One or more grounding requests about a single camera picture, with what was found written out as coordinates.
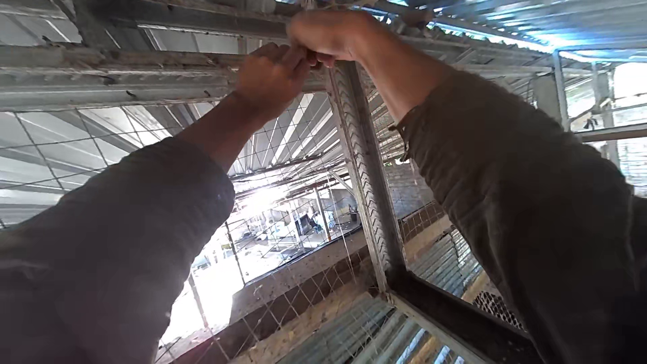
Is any thin white string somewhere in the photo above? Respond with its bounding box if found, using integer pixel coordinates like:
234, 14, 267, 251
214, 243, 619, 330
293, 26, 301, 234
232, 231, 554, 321
328, 174, 357, 279

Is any person's left forearm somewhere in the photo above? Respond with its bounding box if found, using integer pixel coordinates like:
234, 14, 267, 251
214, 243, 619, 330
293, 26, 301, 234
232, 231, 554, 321
0, 92, 269, 364

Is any person's right hand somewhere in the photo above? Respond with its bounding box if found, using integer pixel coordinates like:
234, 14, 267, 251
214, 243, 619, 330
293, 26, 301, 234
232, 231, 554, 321
286, 10, 379, 68

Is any grey metal channel post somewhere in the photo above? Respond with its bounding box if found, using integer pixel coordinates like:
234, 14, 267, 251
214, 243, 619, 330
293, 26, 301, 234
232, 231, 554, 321
327, 61, 408, 294

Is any weathered brown wooden beam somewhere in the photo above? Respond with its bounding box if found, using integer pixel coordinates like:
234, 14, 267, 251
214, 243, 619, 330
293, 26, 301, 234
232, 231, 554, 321
0, 43, 253, 78

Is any person's right forearm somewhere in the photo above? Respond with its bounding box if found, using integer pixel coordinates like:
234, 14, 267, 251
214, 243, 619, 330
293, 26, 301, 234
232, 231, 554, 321
352, 12, 647, 364

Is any grey metal window frame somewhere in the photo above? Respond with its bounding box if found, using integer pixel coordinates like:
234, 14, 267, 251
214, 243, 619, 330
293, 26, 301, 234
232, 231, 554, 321
552, 48, 647, 143

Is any corrugated metal sheet panel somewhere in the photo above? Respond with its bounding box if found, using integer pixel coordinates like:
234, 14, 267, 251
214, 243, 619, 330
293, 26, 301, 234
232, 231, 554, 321
275, 296, 466, 364

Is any person's left hand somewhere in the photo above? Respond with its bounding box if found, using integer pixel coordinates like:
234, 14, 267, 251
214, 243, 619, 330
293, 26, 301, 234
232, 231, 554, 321
235, 42, 312, 125

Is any dark metal channel beam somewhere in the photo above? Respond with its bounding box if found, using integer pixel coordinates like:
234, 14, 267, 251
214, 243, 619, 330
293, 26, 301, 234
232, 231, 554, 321
385, 269, 545, 364

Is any wire mesh fence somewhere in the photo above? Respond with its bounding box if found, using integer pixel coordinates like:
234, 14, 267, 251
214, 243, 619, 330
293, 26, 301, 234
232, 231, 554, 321
0, 91, 458, 364

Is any black perforated plastic crate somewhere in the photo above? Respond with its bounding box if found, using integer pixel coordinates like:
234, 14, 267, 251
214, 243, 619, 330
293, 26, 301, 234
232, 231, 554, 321
472, 290, 526, 332

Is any dark grey roof beam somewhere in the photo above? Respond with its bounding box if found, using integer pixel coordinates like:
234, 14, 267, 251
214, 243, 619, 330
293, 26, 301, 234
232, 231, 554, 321
101, 2, 294, 42

